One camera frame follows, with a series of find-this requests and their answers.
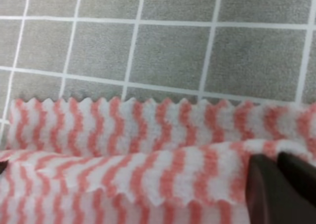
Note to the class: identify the pink white striped towel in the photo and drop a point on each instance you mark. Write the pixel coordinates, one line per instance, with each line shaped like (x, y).
(115, 162)

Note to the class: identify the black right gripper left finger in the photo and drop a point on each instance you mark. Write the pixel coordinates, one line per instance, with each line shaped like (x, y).
(271, 199)

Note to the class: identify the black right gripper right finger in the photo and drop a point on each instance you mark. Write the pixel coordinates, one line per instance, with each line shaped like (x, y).
(300, 174)

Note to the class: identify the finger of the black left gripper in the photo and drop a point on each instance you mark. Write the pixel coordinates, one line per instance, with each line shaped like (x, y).
(3, 166)

